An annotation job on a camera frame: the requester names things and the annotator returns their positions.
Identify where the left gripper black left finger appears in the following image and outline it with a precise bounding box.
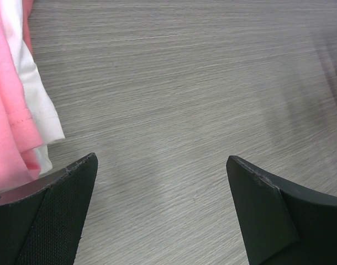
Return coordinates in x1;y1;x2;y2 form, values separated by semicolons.
0;153;98;265

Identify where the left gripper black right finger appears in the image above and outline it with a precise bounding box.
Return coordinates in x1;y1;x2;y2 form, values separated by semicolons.
226;156;337;264

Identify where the pink folded t shirt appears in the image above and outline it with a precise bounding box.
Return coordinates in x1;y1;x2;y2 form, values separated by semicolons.
0;12;42;190

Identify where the white folded t shirt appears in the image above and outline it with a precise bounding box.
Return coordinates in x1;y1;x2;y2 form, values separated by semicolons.
0;1;65;174

